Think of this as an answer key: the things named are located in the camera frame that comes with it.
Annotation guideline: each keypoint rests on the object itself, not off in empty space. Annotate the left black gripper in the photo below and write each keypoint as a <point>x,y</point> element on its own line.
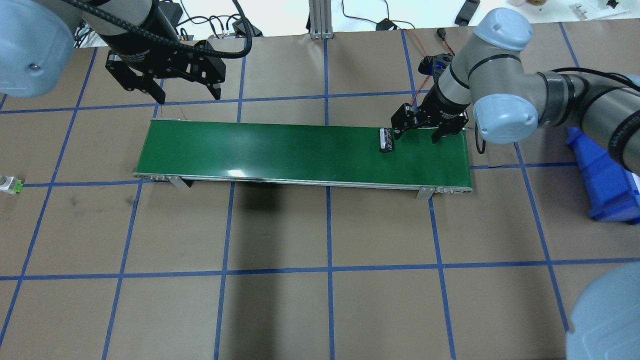
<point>141,56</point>

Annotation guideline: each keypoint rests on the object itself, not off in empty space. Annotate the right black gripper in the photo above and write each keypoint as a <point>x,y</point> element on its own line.
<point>443,106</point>

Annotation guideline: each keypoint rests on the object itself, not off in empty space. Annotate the dark brown cylindrical capacitor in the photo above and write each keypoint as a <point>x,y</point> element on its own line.
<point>386,140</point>

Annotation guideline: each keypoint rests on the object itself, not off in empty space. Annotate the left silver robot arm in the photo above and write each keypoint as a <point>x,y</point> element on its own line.
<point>37,41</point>

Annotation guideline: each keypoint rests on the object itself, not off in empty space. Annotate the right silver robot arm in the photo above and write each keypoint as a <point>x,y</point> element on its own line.
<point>508,106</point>

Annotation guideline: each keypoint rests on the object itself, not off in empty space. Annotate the black power adapter brick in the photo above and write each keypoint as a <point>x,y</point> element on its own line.
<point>242,29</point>

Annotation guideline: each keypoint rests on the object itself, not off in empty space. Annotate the green conveyor belt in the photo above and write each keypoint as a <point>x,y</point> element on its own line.
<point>179,151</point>

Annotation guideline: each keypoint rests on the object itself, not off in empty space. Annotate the blue plastic storage bin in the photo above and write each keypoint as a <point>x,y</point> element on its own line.
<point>613,191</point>

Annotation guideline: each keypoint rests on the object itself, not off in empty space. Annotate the aluminium frame post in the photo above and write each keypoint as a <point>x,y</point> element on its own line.
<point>320,20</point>

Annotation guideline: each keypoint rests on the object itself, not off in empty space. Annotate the green push button switch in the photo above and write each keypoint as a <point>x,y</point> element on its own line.
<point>10,185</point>

